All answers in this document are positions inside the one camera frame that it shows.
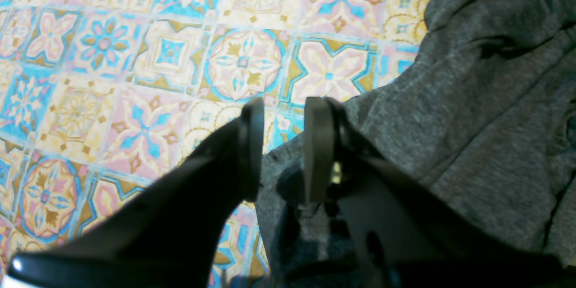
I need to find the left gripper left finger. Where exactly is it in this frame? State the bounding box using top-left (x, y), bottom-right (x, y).
top-left (7, 98), bottom-right (265, 288)

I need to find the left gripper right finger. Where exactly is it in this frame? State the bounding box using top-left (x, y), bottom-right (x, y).
top-left (304, 97), bottom-right (563, 288)

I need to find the grey t-shirt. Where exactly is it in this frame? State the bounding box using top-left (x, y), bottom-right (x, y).
top-left (254, 0), bottom-right (576, 288)

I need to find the patterned tablecloth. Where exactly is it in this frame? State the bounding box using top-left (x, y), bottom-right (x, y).
top-left (0, 0), bottom-right (429, 288)

